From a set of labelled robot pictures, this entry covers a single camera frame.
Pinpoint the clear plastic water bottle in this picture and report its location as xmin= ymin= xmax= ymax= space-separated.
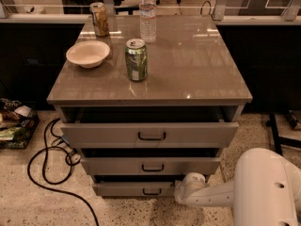
xmin=139 ymin=0 xmax=156 ymax=42

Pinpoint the green soda can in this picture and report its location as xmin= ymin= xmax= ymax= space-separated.
xmin=125 ymin=39 xmax=148 ymax=81

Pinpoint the grey drawer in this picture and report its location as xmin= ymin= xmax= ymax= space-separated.
xmin=62 ymin=106 xmax=238 ymax=148
xmin=82 ymin=148 xmax=220 ymax=175
xmin=92 ymin=174 xmax=184 ymax=198

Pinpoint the grey middle drawer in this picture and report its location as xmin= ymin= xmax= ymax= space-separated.
xmin=82 ymin=148 xmax=220 ymax=175

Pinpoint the grey bottom drawer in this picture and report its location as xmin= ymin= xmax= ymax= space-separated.
xmin=92 ymin=174 xmax=184 ymax=198

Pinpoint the black stand leg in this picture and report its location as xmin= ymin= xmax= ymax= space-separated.
xmin=266 ymin=113 xmax=301 ymax=155

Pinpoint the gold soda can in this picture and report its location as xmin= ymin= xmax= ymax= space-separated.
xmin=90 ymin=2 xmax=109 ymax=37

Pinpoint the basket of snack bags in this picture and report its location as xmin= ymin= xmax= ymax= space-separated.
xmin=0 ymin=98 xmax=40 ymax=150

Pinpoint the grey top drawer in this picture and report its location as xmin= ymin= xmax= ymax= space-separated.
xmin=62 ymin=106 xmax=238 ymax=148

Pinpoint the grey drawer cabinet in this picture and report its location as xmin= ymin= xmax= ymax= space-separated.
xmin=46 ymin=14 xmax=253 ymax=198

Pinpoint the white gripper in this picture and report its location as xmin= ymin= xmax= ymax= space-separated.
xmin=174 ymin=172 xmax=206 ymax=204

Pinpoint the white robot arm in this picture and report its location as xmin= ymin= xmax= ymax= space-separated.
xmin=174 ymin=148 xmax=301 ymax=226

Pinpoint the white bowl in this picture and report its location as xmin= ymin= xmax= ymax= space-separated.
xmin=66 ymin=40 xmax=110 ymax=69

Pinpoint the black floor cable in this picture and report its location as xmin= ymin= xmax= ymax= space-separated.
xmin=26 ymin=117 xmax=100 ymax=226

